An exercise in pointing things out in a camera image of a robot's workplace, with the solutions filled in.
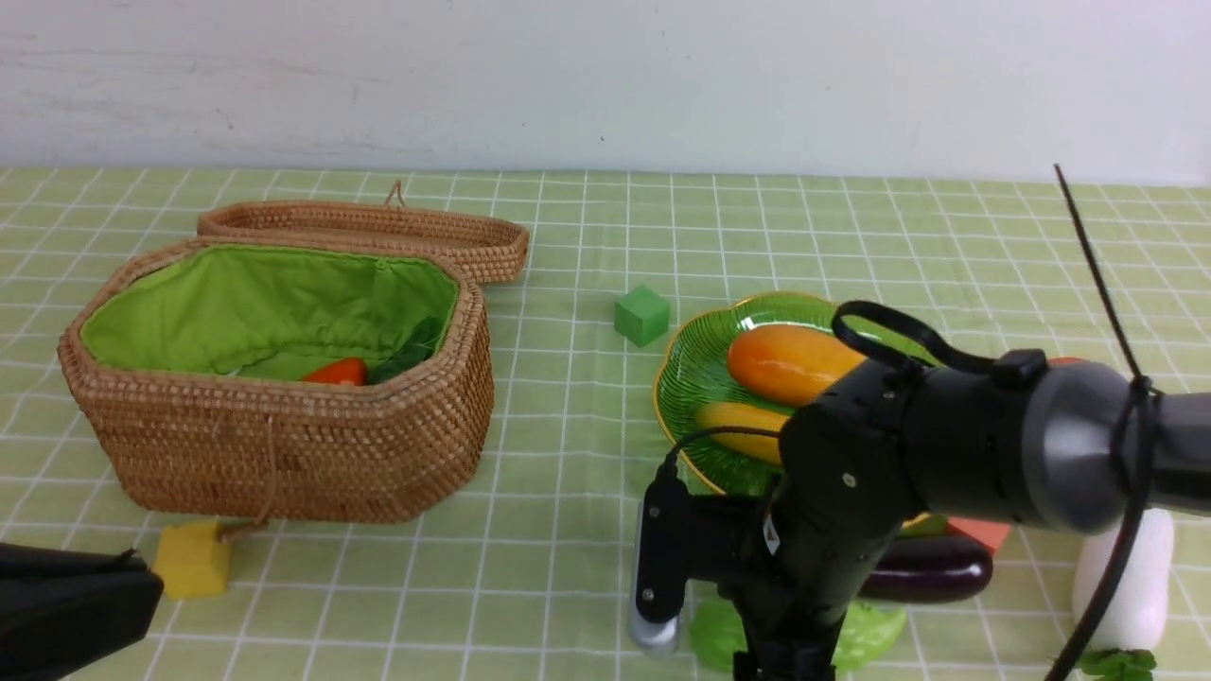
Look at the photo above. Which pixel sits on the green leaf-shaped glass plate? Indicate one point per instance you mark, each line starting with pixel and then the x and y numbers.
pixel 694 373

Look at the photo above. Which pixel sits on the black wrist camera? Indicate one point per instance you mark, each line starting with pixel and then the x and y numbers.
pixel 662 562

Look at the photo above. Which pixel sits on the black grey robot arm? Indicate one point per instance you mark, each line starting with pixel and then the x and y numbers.
pixel 1071 449

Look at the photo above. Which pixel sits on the orange carrot with green leaves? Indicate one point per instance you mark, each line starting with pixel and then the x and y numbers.
pixel 418 348

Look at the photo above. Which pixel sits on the orange yellow mango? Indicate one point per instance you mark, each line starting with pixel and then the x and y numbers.
pixel 788 364

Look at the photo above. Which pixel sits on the woven wicker basket lid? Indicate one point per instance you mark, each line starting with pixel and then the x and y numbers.
pixel 487 250

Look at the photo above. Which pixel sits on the purple eggplant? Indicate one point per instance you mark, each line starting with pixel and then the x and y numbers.
pixel 930 570

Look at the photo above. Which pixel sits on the green checked tablecloth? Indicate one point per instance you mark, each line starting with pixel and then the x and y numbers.
pixel 524 574

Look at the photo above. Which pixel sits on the black object at left edge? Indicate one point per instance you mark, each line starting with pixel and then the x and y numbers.
pixel 62 610

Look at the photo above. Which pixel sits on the yellow banana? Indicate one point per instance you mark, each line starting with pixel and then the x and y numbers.
pixel 753 431

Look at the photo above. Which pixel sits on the yellow foam cube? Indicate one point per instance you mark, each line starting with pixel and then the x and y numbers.
pixel 193 560

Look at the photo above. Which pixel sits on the green bitter gourd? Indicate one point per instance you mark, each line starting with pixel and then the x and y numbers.
pixel 868 632

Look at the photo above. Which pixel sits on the salmon foam cube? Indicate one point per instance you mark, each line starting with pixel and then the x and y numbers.
pixel 991 535

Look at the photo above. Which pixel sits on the white radish with green leaves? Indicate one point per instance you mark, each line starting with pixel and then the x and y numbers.
pixel 1124 644

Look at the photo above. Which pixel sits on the green foam cube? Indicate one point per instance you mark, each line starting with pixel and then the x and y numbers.
pixel 641 315

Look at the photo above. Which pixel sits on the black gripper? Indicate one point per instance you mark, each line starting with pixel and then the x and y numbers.
pixel 800 569

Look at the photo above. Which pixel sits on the woven wicker basket green lining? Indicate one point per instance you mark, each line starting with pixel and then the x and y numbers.
pixel 187 365

